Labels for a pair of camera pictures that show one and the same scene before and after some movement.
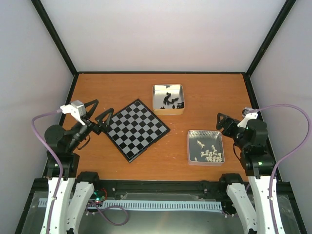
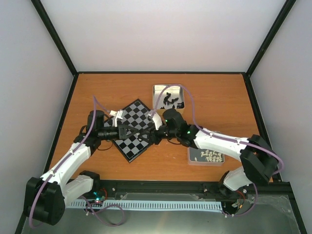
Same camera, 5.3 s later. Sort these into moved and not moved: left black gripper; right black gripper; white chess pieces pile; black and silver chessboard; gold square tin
Moved: right black gripper; left black gripper
Not moved: gold square tin; black and silver chessboard; white chess pieces pile
